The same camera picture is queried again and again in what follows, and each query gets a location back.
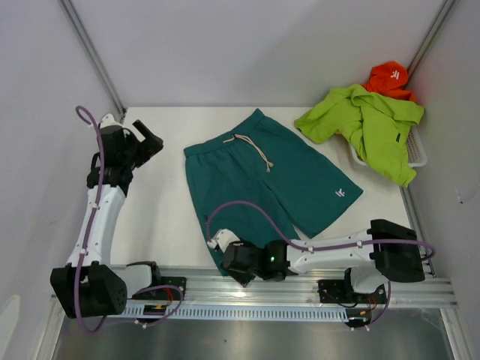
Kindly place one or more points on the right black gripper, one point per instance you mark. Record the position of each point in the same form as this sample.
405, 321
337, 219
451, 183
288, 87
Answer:
244, 279

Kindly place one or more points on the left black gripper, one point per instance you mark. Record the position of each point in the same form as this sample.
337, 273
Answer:
148, 148

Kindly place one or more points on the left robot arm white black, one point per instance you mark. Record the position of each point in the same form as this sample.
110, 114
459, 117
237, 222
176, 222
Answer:
86, 286

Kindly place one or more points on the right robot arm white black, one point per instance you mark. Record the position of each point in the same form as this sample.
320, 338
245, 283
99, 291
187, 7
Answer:
385, 252

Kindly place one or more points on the lime green shorts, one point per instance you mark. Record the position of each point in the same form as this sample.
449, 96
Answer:
375, 125

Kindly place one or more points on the orange shorts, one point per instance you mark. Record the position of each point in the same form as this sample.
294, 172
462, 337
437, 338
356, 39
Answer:
389, 79

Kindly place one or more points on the white plastic basket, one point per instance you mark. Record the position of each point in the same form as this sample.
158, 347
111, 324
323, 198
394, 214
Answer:
416, 150

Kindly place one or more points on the aluminium rail frame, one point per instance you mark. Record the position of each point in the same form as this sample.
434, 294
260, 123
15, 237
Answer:
158, 221

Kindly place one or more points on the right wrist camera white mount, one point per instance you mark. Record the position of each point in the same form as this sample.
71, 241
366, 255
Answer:
222, 239

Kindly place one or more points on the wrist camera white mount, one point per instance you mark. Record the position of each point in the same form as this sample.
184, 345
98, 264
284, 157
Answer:
222, 239
108, 120

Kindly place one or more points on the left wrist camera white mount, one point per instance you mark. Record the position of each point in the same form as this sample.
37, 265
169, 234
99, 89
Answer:
108, 120

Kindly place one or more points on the slotted grey cable duct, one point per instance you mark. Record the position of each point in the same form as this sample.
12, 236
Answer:
252, 313

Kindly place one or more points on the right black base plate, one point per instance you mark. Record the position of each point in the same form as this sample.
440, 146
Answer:
341, 293

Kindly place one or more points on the left corner aluminium post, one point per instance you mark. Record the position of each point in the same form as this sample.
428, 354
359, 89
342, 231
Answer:
89, 48

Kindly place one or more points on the corner aluminium post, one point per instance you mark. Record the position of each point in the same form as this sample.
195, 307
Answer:
89, 48
441, 18

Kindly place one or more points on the right corner aluminium post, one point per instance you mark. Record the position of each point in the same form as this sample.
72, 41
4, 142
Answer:
441, 18

